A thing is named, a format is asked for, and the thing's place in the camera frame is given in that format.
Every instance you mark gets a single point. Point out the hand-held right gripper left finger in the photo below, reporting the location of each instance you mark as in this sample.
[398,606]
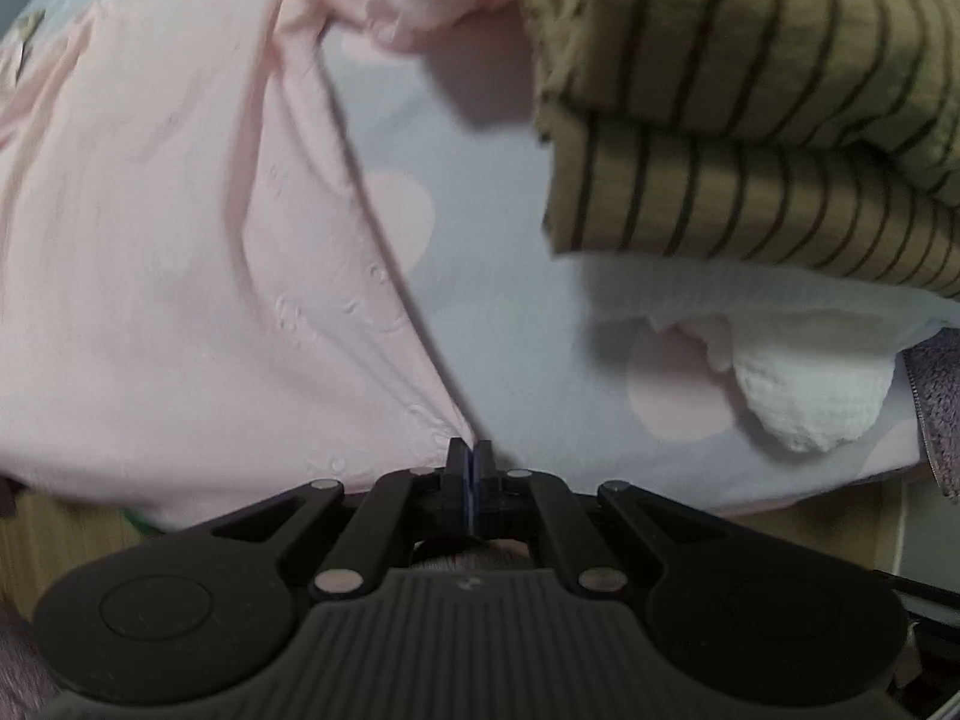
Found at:
[454,480]

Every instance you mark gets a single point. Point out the white garment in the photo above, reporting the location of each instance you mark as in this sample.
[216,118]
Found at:
[810,390]

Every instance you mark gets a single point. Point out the pink flower-embossed garment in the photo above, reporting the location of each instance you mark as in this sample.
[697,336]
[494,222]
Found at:
[187,240]

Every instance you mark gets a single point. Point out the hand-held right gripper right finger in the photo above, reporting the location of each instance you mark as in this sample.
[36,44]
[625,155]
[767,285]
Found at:
[484,480]

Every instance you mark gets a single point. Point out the tan striped garment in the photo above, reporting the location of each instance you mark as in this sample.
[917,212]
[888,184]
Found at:
[750,90]

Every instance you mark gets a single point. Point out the purple fleece robe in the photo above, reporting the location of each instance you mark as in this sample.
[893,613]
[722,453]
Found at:
[937,405]

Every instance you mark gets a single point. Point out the bed with grey dotted sheet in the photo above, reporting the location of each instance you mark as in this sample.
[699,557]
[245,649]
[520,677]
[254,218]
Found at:
[487,240]

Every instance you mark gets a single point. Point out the green object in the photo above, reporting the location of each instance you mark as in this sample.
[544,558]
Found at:
[142,521]

